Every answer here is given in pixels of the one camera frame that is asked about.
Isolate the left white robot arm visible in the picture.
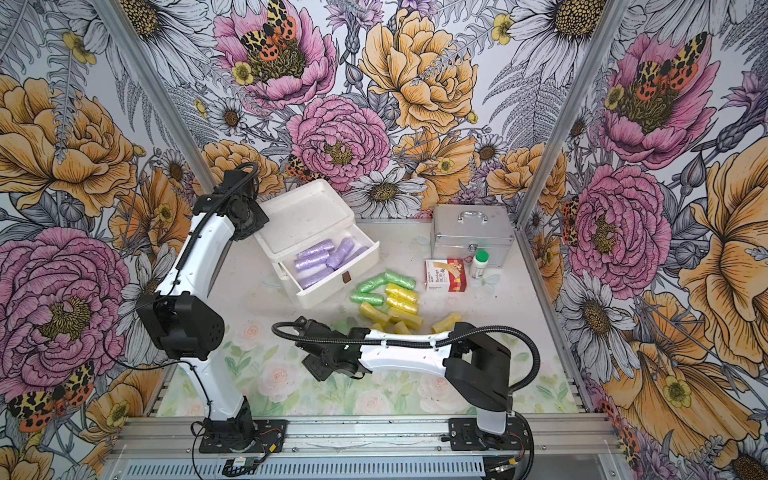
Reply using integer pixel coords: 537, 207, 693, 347
136, 162, 269, 449

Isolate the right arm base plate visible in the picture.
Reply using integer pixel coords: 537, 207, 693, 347
441, 415, 534, 453

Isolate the silver metal case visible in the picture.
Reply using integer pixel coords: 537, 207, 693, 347
431, 204, 515, 268

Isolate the white bottle green cap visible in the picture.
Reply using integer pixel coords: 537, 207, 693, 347
469, 250, 489, 279

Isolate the right aluminium corner post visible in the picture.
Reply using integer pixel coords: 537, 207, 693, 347
515, 0, 630, 232

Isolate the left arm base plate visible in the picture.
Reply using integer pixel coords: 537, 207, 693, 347
199, 419, 288, 454

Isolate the white pulled-out drawer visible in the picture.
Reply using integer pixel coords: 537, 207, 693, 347
273, 224, 380, 308

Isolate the left aluminium corner post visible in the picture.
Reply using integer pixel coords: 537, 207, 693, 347
94, 1, 214, 193

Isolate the purple trash bag roll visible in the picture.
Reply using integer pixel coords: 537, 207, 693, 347
299, 267, 335, 289
297, 239, 335, 260
326, 236, 355, 270
294, 250, 330, 272

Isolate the black corrugated cable right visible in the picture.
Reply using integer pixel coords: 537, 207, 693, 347
271, 320, 541, 394

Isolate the white drawer cabinet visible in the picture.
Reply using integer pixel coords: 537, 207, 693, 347
255, 180, 357, 266

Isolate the red white cardboard box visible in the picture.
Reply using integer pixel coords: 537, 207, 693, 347
425, 259, 467, 293

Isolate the aluminium front rail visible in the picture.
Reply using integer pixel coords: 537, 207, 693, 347
108, 413, 619, 460

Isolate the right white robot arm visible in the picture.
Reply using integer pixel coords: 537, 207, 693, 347
291, 317, 511, 436

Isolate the aluminium corner post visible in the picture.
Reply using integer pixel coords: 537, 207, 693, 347
515, 0, 630, 232
94, 1, 214, 193

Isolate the green trash bag roll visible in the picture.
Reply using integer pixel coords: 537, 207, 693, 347
384, 269, 416, 291
348, 327, 371, 340
349, 291, 386, 307
356, 274, 388, 293

